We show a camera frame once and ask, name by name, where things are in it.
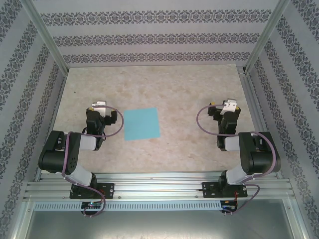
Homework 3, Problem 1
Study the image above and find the light blue paper sheet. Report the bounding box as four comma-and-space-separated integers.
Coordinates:
123, 107, 161, 142

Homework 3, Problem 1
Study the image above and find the black base plate left arm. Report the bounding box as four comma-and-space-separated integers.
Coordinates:
69, 182, 115, 200

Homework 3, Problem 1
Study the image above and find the black base plate right arm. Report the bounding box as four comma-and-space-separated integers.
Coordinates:
201, 181, 248, 199

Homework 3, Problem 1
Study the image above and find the grey sheet metal tray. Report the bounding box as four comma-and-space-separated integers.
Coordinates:
9, 199, 311, 239

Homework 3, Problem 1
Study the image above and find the circuit board with green light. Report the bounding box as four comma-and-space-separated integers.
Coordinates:
81, 201, 104, 210

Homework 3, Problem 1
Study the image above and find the aluminium cross beam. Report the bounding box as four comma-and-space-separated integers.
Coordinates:
23, 173, 296, 201

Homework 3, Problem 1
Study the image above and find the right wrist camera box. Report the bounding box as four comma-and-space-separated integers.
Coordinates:
220, 99, 237, 113

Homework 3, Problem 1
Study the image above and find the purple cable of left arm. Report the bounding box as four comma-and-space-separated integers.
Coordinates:
61, 106, 125, 219

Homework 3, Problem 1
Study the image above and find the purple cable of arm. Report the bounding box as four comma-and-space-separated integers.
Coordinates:
196, 104, 278, 217
61, 106, 125, 219

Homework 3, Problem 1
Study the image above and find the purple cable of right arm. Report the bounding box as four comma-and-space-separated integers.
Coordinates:
196, 104, 278, 217

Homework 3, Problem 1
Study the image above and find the aluminium frame post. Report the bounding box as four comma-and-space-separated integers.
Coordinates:
21, 0, 70, 74
244, 0, 292, 74

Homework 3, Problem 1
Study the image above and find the slotted grey cable duct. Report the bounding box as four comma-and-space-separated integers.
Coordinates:
33, 201, 222, 212

